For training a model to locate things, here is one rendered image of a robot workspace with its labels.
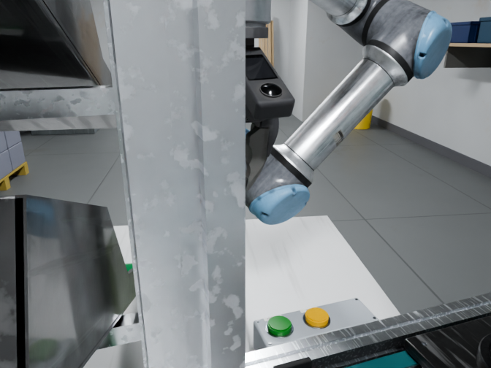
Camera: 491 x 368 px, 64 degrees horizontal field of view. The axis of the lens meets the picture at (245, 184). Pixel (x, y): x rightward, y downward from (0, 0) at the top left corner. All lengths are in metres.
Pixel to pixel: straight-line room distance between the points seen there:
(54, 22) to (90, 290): 0.12
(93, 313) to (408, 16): 0.78
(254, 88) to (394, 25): 0.48
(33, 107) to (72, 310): 0.11
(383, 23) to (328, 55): 6.57
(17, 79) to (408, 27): 0.73
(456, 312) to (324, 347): 0.28
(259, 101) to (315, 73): 6.99
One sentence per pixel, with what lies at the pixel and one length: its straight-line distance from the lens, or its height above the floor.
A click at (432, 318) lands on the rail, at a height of 0.95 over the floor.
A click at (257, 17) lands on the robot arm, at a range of 0.50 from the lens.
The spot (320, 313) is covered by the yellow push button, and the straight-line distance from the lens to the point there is 0.73.
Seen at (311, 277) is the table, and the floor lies 0.86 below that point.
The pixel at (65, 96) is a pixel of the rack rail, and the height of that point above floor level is 1.39.
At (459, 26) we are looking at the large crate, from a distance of 4.66.
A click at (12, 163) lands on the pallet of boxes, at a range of 4.80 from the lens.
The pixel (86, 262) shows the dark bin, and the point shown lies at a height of 1.32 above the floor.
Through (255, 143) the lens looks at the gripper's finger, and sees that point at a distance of 0.53.
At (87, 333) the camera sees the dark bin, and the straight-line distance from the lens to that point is 0.21.
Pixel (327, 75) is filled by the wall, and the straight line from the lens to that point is 7.48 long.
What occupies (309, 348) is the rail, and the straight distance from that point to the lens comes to 0.69.
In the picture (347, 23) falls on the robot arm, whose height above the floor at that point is 1.45.
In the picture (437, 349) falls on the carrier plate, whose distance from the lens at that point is 0.72.
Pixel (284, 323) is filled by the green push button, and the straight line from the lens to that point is 0.70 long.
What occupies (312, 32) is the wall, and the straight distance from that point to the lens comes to 7.36.
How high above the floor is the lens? 1.42
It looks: 20 degrees down
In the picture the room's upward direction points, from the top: straight up
